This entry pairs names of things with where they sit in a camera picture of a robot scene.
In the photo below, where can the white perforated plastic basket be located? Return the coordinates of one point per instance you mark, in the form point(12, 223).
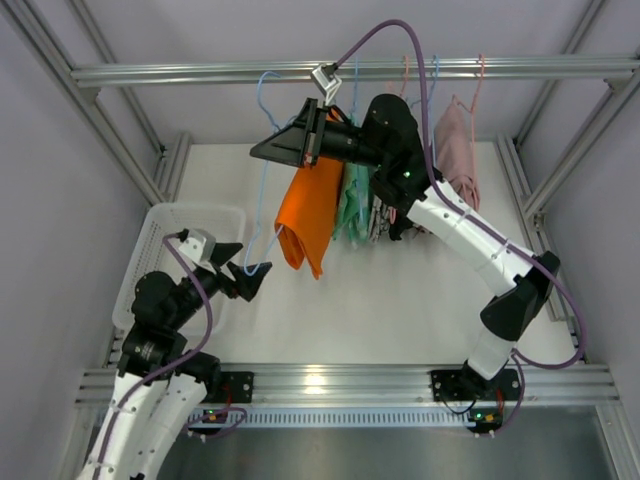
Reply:
point(225, 223)

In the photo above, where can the aluminium hanging rail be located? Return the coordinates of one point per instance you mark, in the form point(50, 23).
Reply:
point(554, 67)

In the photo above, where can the empty blue wire hanger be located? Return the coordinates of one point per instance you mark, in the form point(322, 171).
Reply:
point(430, 90)

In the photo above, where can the pink wire hanger middle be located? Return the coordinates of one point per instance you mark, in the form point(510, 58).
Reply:
point(399, 90)

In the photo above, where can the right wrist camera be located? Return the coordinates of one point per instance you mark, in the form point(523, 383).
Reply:
point(327, 81)

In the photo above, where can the aluminium frame post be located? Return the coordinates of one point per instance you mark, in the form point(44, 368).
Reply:
point(30, 24)
point(570, 115)

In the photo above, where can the white black printed garment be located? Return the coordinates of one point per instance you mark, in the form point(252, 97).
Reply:
point(382, 217)

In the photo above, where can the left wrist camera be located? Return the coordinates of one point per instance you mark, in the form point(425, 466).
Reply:
point(197, 245)

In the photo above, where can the pink wire hanger right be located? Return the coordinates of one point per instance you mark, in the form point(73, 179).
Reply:
point(477, 85)

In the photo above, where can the slotted cable duct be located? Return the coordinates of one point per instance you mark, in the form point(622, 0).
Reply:
point(331, 417)

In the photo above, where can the aluminium frame post left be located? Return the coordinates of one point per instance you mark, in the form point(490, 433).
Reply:
point(30, 24)

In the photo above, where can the pink garment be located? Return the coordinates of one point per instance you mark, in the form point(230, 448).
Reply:
point(455, 154)

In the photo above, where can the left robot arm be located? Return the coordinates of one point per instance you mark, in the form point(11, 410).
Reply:
point(163, 372)

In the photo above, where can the pink wire hanger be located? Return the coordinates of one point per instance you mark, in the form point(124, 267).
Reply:
point(477, 85)
point(399, 90)

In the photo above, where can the green tie-dye garment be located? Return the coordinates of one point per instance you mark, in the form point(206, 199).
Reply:
point(353, 210)

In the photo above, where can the orange trousers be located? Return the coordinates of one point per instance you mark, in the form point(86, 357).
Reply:
point(306, 217)

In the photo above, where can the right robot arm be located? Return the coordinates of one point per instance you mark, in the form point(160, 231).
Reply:
point(388, 142)

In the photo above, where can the aluminium frame post right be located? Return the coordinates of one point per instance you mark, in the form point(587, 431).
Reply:
point(570, 115)

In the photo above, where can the blue wire hanger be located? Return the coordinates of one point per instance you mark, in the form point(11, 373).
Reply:
point(430, 90)
point(262, 190)

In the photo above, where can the blue hanger green garment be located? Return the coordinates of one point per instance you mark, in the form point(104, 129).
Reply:
point(356, 85)

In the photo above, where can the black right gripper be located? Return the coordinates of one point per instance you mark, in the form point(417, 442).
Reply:
point(315, 135)

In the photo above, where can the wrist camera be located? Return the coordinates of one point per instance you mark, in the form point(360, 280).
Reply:
point(197, 245)
point(327, 81)

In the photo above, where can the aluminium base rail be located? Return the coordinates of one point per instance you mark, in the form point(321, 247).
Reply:
point(316, 385)

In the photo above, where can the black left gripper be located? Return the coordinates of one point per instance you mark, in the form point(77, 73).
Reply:
point(223, 275)

